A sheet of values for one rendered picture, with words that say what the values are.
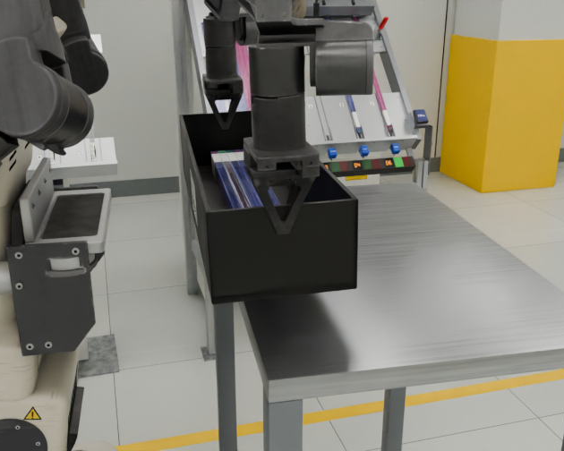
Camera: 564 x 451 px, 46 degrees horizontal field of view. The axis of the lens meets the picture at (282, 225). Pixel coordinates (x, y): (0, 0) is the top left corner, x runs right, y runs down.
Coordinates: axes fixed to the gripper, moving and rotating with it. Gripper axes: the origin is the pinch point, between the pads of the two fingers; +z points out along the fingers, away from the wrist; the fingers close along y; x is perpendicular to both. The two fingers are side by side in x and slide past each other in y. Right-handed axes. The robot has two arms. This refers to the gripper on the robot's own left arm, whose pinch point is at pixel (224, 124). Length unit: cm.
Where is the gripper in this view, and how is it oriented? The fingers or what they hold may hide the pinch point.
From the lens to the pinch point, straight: 128.4
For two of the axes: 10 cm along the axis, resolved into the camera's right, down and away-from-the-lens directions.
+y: -1.9, -3.5, 9.2
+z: 0.2, 9.3, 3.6
